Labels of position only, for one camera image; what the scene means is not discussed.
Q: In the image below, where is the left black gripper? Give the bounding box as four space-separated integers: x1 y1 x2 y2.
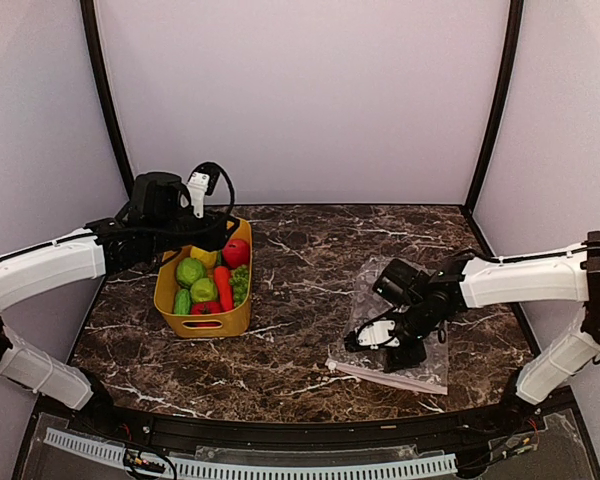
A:
147 207 240 255

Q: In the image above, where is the green cabbage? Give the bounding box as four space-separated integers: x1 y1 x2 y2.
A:
175 257 207 289
190 277 218 304

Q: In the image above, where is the clear zip top bag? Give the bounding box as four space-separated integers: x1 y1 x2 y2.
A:
326 256 449 395

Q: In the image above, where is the red tomato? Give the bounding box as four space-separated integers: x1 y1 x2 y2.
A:
188 302 223 328

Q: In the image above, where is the yellow plastic basket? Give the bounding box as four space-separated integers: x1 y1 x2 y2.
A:
154 218 253 338

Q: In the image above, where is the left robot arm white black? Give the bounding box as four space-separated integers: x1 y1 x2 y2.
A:
0 162 238 436

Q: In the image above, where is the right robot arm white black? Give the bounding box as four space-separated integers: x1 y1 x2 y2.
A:
350 231 600 434

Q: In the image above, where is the yellow lemon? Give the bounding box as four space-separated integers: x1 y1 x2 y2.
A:
190 247 219 269

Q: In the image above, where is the orange carrot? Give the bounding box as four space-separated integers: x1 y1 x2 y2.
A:
213 266 234 312

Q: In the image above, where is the red apple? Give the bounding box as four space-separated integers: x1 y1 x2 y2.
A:
221 238 251 269

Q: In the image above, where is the green cucumber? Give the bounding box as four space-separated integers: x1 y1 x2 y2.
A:
173 289 192 316

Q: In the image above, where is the green grapes bunch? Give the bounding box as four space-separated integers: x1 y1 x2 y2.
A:
229 265 250 308

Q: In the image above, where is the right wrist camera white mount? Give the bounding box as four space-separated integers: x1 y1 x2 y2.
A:
344 320 400 352

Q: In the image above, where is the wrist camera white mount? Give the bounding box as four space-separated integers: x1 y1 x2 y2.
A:
186 165 218 219
344 320 400 352

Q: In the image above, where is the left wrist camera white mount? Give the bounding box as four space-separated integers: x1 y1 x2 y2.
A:
186 165 218 219

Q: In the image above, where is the white slotted cable duct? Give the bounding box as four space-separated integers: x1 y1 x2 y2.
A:
43 427 458 479

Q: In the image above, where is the black front rail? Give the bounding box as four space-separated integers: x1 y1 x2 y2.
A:
39 399 576 456

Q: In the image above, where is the left black frame post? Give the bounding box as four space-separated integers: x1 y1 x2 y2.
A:
79 0 134 198

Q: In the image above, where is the black frame post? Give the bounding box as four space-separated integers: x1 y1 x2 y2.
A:
464 0 524 215
79 0 134 198

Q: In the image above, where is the right black frame post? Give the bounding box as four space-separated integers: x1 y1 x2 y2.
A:
464 0 524 215

